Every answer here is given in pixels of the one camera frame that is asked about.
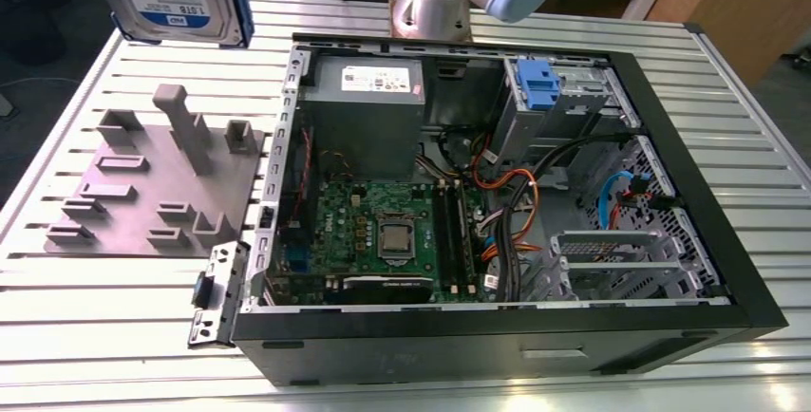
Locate thick black cable bundle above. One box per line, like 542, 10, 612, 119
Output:
491, 130, 638, 303

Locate grey optical drive cage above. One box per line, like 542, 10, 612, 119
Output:
491, 54, 638, 180

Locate blue drive cage latch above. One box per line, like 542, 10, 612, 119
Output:
515, 58, 564, 112

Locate grey power supply unit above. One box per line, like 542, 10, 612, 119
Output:
295, 56, 427, 183

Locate blue data wire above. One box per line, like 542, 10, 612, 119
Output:
597, 170, 656, 234

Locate hinged metal slot bracket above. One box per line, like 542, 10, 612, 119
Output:
187, 239, 253, 350

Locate CPU socket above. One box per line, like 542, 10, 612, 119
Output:
374, 211, 421, 267

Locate thin grey white wires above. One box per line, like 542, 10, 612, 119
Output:
475, 206, 513, 235

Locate green motherboard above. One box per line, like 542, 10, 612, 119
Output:
265, 178, 503, 307

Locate wooden cabinet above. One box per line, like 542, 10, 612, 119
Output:
649, 0, 811, 88

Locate red yellow black power wire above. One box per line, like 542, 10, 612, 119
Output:
618, 178, 680, 212

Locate grey parts rack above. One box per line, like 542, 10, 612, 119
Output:
42, 83, 269, 259

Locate silver CPU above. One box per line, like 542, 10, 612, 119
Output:
378, 222, 418, 254

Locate orange yellow wire bundle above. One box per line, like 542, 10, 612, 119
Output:
471, 167, 548, 264

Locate black graphics card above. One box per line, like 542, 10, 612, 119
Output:
322, 274, 437, 308

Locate metal disk bay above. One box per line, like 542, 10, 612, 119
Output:
548, 229, 730, 303

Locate black RAM stick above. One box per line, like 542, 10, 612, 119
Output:
453, 182, 482, 292

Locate black open PC case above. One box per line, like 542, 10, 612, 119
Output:
189, 30, 792, 388

